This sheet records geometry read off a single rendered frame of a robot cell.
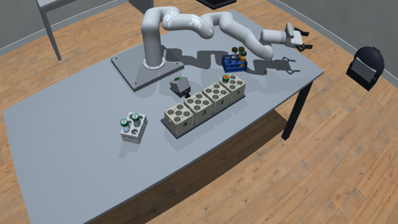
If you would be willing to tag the white tube rack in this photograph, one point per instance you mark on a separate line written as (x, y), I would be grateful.
(134, 136)

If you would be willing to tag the blue tube rack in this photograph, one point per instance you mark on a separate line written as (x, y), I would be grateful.
(233, 67)

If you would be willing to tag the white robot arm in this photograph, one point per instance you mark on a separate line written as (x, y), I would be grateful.
(173, 20)

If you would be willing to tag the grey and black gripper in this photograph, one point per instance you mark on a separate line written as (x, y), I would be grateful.
(297, 42)

